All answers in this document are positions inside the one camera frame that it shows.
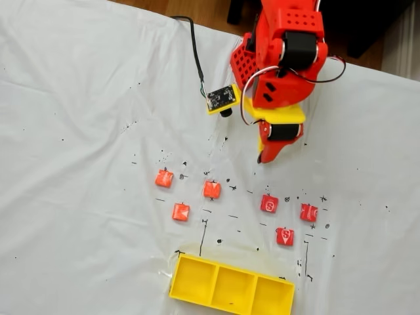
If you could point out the red candy with round logo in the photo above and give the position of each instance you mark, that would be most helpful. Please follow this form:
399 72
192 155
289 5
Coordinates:
269 203

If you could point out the orange candy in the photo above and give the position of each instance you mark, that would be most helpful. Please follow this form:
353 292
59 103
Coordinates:
181 212
212 189
164 178

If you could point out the red candy with brand text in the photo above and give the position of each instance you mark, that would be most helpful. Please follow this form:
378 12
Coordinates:
308 212

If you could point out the red candy with pointed logo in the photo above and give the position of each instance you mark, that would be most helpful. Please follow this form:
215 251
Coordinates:
285 236

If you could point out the yellow three-compartment box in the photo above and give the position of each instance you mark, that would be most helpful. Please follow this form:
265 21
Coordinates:
197 279

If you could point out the black table clamp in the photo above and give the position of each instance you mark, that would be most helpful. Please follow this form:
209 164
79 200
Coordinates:
250 41

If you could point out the white table cloth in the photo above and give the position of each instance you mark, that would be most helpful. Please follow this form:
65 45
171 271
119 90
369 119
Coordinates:
65 131

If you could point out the camera board on yellow mount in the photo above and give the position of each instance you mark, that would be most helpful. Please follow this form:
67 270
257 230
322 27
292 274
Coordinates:
221 96

